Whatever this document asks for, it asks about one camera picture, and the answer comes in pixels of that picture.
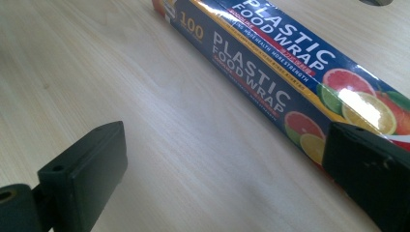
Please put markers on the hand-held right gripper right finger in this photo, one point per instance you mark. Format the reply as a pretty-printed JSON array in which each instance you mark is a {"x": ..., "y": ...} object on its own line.
[{"x": 370, "y": 170}]

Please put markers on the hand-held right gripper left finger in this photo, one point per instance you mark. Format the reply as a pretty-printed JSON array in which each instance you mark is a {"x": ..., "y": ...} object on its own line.
[{"x": 85, "y": 175}]

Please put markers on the blue plastic wrap box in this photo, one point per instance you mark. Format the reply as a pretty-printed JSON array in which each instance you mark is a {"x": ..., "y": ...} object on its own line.
[{"x": 257, "y": 58}]

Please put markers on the dark round object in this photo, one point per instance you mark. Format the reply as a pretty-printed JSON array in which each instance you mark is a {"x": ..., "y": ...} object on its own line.
[{"x": 376, "y": 2}]

